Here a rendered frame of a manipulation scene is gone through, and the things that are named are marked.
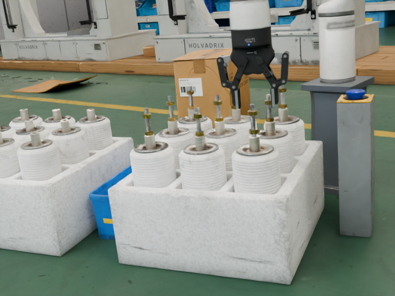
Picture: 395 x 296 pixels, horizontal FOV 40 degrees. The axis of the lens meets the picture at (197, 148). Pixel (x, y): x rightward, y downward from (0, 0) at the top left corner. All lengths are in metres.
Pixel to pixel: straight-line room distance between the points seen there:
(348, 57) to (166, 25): 2.61
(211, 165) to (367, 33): 2.47
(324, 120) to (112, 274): 0.68
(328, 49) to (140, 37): 3.26
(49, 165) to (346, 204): 0.69
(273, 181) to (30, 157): 0.57
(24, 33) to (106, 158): 4.19
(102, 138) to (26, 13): 4.09
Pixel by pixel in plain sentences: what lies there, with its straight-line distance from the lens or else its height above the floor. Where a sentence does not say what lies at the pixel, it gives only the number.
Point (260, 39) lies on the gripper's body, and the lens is 1.00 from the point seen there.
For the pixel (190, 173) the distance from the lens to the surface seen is 1.10.
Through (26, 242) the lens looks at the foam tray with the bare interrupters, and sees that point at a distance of 1.38.
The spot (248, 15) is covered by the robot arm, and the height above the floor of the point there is 0.52.
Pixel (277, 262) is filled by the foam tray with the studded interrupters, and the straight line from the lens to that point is 1.08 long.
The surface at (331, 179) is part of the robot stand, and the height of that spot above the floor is 0.04.
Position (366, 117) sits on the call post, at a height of 0.28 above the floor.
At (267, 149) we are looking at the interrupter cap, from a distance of 1.08.
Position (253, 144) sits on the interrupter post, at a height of 0.27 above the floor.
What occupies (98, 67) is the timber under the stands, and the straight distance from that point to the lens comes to 4.36.
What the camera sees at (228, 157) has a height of 0.21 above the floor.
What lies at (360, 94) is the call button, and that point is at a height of 0.33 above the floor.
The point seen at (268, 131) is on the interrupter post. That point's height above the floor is 0.26.
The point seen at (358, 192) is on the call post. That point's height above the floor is 0.11.
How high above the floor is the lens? 0.58
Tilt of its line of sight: 17 degrees down
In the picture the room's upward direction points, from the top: 6 degrees counter-clockwise
